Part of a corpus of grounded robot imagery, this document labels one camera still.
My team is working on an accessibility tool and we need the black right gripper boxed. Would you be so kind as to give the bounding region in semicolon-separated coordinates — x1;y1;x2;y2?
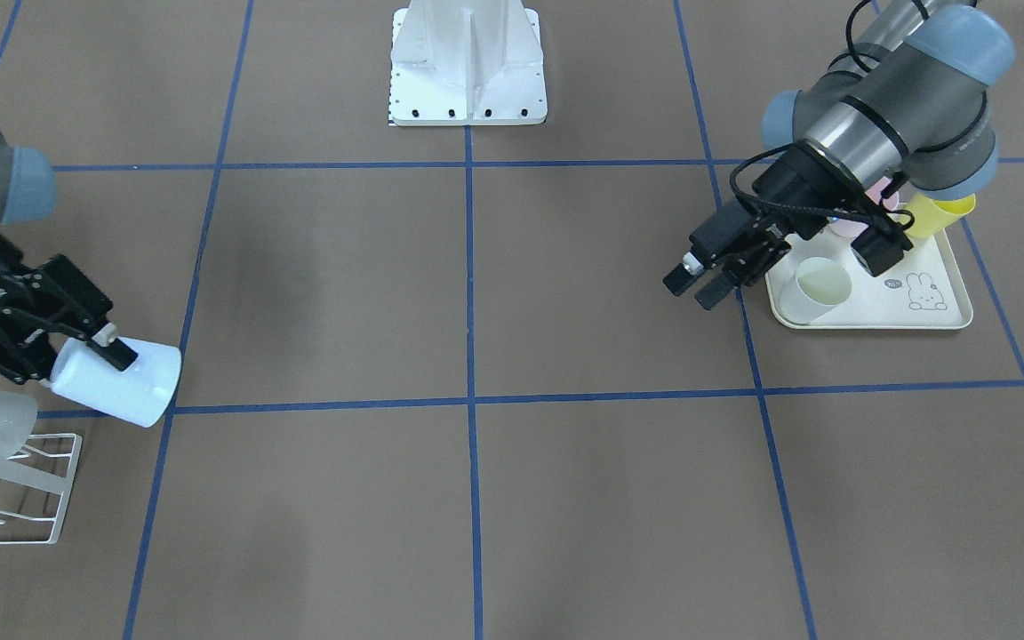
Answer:
0;255;139;385

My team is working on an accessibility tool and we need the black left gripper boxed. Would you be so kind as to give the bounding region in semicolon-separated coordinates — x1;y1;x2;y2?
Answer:
662;147;833;309

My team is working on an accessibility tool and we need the light blue plastic cup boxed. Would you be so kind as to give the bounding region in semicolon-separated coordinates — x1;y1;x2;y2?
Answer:
49;339;182;427

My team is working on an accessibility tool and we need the cream plastic cup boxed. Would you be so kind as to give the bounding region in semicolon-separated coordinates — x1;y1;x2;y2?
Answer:
779;258;852;325

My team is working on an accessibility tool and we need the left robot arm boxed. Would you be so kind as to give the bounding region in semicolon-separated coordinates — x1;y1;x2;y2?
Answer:
663;1;1017;309

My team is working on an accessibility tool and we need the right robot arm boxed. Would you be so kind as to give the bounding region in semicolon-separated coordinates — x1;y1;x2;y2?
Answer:
0;131;137;385

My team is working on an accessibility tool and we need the pink plastic cup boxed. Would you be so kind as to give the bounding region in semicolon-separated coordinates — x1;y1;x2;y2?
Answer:
828;177;900;240

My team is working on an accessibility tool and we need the yellow plastic cup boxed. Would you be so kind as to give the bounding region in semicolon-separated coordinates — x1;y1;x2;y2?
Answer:
897;193;978;240

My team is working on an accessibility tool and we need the cream plastic tray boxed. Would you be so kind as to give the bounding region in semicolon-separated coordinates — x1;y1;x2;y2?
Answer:
765;228;974;331

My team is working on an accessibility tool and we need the white wire cup rack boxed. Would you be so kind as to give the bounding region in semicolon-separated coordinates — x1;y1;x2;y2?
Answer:
0;433;83;547

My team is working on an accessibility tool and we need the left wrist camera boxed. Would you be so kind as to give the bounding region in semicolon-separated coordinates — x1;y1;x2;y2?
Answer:
828;213;914;276

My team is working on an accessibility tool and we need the white camera pillar base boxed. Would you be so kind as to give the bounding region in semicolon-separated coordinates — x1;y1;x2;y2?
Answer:
388;1;548;127

